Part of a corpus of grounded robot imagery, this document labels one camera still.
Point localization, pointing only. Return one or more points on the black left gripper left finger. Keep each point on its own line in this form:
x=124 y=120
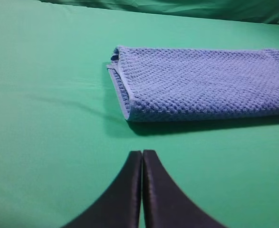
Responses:
x=119 y=205

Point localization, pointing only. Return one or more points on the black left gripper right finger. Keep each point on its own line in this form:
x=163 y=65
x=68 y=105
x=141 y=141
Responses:
x=165 y=204

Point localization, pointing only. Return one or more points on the blue waffle-weave towel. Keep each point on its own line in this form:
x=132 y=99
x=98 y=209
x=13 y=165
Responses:
x=167 y=84

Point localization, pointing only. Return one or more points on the green backdrop cloth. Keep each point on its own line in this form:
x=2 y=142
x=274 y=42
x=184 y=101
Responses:
x=256 y=11

